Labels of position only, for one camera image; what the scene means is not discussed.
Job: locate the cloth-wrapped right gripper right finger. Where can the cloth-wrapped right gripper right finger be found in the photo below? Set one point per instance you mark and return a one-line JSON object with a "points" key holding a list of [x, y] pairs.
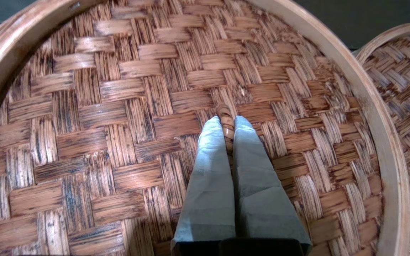
{"points": [[262, 199]]}

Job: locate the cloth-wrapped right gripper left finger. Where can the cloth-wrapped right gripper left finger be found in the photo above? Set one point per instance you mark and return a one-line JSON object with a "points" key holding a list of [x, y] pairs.
{"points": [[210, 192]]}

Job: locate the dark woven bamboo steamer lid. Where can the dark woven bamboo steamer lid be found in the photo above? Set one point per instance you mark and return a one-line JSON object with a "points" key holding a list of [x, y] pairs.
{"points": [[404, 89]]}

